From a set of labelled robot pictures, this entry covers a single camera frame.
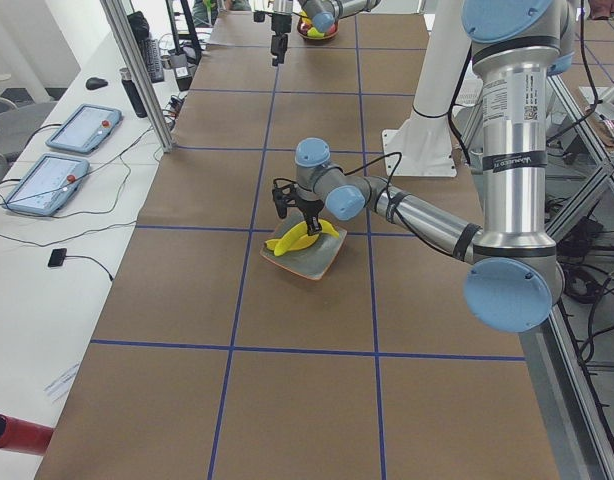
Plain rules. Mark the yellow banana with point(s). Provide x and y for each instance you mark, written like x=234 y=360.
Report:
x=284 y=245
x=300 y=229

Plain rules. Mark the black keyboard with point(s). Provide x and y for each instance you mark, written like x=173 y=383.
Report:
x=150 y=53

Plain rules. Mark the red fire extinguisher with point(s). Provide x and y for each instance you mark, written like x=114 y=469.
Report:
x=22 y=436

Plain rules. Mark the black water bottle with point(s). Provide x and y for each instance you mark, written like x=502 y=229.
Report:
x=132 y=93

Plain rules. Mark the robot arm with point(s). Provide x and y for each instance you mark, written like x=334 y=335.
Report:
x=513 y=47
x=317 y=21

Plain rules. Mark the woven brown fruit basket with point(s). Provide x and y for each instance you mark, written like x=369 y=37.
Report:
x=309 y=32

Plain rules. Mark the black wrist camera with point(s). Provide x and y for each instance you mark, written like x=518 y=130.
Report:
x=284 y=196
x=259 y=16

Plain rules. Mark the small black puck device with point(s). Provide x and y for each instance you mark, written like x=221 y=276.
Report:
x=57 y=257

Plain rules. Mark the aluminium frame post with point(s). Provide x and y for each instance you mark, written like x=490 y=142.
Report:
x=120 y=27

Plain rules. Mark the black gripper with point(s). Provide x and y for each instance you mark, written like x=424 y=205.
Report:
x=278 y=42
x=308 y=207

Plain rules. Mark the upper teach pendant tablet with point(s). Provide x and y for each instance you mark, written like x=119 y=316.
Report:
x=85 y=129

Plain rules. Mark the teach pendant tablet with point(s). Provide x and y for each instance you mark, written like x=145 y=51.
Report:
x=48 y=185
x=85 y=129

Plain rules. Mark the lower teach pendant tablet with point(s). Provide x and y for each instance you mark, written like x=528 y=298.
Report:
x=48 y=185

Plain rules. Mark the black computer mouse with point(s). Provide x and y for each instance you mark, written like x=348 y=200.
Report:
x=95 y=83

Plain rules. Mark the grey square plate orange rim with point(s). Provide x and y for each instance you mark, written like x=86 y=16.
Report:
x=311 y=263

